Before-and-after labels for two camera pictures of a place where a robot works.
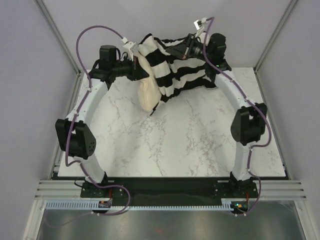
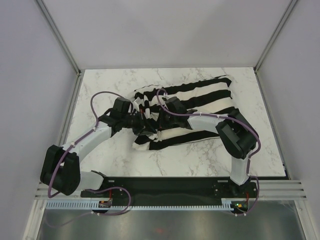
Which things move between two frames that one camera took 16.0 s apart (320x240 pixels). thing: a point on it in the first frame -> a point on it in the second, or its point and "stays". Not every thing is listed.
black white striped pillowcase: [174, 73] -> [208, 97]
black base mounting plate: [170, 189] stays
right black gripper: [181, 50] -> [162, 125]
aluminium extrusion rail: [268, 189] stays
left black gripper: [138, 72] -> [144, 125]
